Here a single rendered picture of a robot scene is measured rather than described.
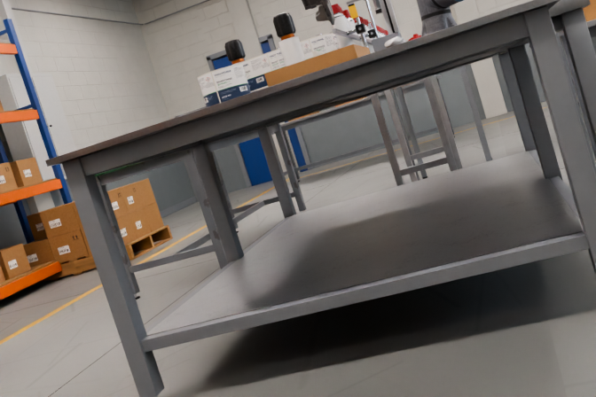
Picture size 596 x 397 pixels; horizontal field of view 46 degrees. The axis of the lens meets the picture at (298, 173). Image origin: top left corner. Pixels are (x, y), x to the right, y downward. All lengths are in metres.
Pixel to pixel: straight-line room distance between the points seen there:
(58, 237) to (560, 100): 5.52
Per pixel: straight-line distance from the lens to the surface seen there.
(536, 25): 1.90
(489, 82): 10.43
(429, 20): 2.79
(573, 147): 1.92
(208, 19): 11.36
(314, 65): 1.93
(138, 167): 4.19
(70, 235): 6.75
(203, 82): 2.99
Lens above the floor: 0.71
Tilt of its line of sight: 4 degrees down
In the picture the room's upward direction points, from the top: 17 degrees counter-clockwise
